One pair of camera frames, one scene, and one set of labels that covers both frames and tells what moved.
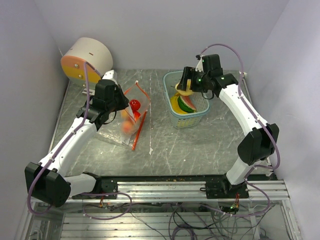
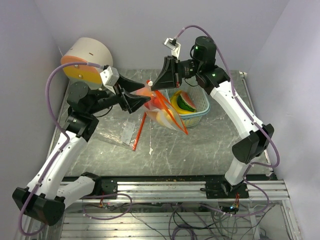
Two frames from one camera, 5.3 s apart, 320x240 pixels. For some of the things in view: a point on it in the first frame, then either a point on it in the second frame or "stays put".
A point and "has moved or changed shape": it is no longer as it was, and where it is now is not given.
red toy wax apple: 135,104 has moved or changed shape
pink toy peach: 127,126 → 152,115
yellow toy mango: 188,91 → 163,117
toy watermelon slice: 186,103 stays put
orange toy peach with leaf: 124,114 → 144,91
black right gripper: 190,73 → 166,80
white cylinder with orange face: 93,51 stays put
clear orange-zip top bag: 132,117 → 158,110
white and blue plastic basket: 173,78 stays put
